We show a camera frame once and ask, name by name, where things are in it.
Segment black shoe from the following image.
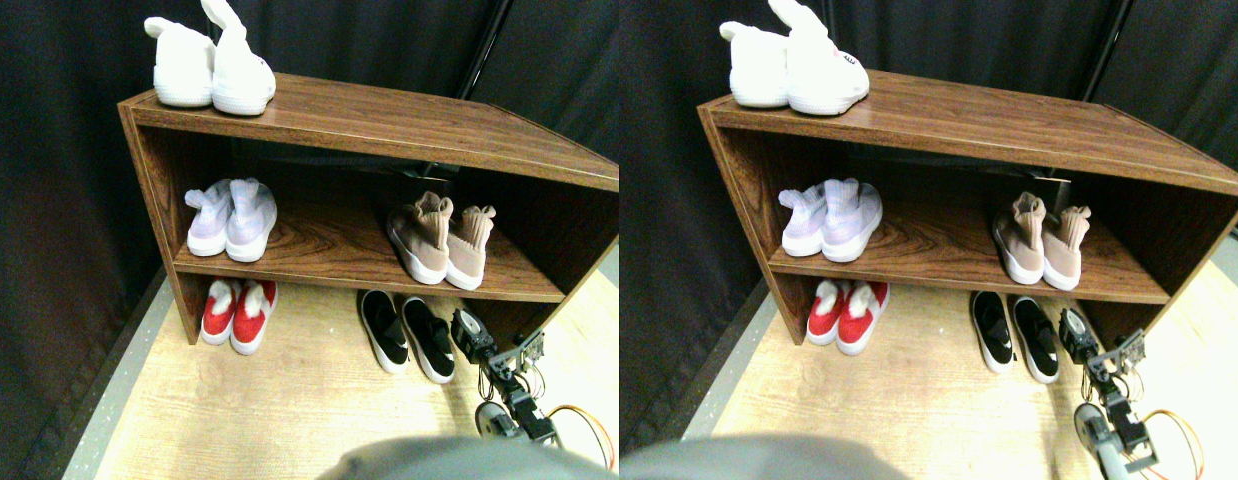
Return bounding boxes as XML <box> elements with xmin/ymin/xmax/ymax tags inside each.
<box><xmin>359</xmin><ymin>290</ymin><xmax>411</xmax><ymax>375</ymax></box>
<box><xmin>1012</xmin><ymin>296</ymin><xmax>1062</xmax><ymax>385</ymax></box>
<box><xmin>400</xmin><ymin>296</ymin><xmax>458</xmax><ymax>385</ymax></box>
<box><xmin>971</xmin><ymin>290</ymin><xmax>1017</xmax><ymax>375</ymax></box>

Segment beige shoe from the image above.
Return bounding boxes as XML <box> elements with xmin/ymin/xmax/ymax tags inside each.
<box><xmin>386</xmin><ymin>192</ymin><xmax>455</xmax><ymax>286</ymax></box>
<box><xmin>445</xmin><ymin>206</ymin><xmax>497</xmax><ymax>292</ymax></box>
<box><xmin>993</xmin><ymin>193</ymin><xmax>1048</xmax><ymax>286</ymax></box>
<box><xmin>1041</xmin><ymin>206</ymin><xmax>1093</xmax><ymax>292</ymax></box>

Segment red shoe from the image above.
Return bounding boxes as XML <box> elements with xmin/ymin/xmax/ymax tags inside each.
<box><xmin>836</xmin><ymin>281</ymin><xmax>891</xmax><ymax>356</ymax></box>
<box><xmin>807</xmin><ymin>280</ymin><xmax>850</xmax><ymax>347</ymax></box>
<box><xmin>229</xmin><ymin>280</ymin><xmax>278</xmax><ymax>356</ymax></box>
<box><xmin>200</xmin><ymin>280</ymin><xmax>243</xmax><ymax>347</ymax></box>

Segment brown shoe rack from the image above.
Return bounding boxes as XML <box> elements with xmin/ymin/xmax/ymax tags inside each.
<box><xmin>697</xmin><ymin>70</ymin><xmax>1238</xmax><ymax>346</ymax></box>
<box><xmin>117</xmin><ymin>72</ymin><xmax>619</xmax><ymax>347</ymax></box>

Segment lilac shoe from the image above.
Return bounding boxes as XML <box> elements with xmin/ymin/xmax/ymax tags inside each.
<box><xmin>185</xmin><ymin>180</ymin><xmax>235</xmax><ymax>258</ymax></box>
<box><xmin>779</xmin><ymin>182</ymin><xmax>830</xmax><ymax>258</ymax></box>
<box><xmin>821</xmin><ymin>179</ymin><xmax>884</xmax><ymax>264</ymax></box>
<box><xmin>224</xmin><ymin>178</ymin><xmax>279</xmax><ymax>264</ymax></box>

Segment black curtain stand pole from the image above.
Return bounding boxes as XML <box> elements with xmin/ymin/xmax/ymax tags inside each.
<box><xmin>1079</xmin><ymin>0</ymin><xmax>1136</xmax><ymax>101</ymax></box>
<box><xmin>457</xmin><ymin>0</ymin><xmax>516</xmax><ymax>101</ymax></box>

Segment white shoe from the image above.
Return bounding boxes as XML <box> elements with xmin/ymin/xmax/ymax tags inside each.
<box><xmin>201</xmin><ymin>0</ymin><xmax>277</xmax><ymax>117</ymax></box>
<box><xmin>144</xmin><ymin>17</ymin><xmax>217</xmax><ymax>108</ymax></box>
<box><xmin>769</xmin><ymin>0</ymin><xmax>871</xmax><ymax>117</ymax></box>
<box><xmin>719</xmin><ymin>22</ymin><xmax>790</xmax><ymax>108</ymax></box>

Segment orange wire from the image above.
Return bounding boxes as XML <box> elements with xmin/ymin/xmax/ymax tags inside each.
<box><xmin>1144</xmin><ymin>408</ymin><xmax>1207</xmax><ymax>479</ymax></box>
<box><xmin>549</xmin><ymin>405</ymin><xmax>617</xmax><ymax>471</ymax></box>

